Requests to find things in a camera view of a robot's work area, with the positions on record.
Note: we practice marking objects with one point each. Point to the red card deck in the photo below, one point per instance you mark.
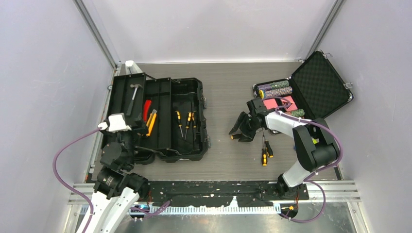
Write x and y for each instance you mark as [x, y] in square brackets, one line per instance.
[289, 103]

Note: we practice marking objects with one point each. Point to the yellow black utility knife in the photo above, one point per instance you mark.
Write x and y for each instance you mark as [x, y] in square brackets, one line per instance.
[151, 122]

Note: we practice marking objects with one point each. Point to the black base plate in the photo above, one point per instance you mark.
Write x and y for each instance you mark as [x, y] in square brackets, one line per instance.
[220, 193]

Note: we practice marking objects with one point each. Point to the black plastic toolbox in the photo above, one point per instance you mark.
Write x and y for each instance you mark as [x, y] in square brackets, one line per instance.
[167, 95]

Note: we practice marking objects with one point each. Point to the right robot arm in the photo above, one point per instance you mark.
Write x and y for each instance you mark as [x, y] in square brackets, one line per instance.
[316, 146]

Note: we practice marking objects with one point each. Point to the black aluminium poker chip case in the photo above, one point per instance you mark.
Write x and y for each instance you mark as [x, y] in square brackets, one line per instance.
[317, 87]

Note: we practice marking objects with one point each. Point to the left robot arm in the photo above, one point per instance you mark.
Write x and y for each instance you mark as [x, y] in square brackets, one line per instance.
[116, 187]

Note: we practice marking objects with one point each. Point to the white metronome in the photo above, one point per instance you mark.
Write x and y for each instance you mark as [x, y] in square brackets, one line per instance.
[132, 67]

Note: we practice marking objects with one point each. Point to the pink card deck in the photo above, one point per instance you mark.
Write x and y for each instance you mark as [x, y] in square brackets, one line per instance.
[271, 104]

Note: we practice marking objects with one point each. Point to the red black pliers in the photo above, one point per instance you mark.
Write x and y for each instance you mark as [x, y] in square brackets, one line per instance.
[146, 108]

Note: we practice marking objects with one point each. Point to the poker chip row top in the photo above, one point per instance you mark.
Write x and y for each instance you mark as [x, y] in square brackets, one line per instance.
[273, 85]

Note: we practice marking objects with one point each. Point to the poker chip row green red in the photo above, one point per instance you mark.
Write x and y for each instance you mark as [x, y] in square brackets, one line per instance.
[296, 113]

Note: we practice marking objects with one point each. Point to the small steel hammer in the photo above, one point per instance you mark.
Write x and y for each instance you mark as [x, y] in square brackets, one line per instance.
[131, 105]

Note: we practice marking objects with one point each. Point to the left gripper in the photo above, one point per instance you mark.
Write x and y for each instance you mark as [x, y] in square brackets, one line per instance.
[142, 128]

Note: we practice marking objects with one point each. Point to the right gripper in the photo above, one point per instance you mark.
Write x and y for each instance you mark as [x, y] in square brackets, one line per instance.
[243, 118]

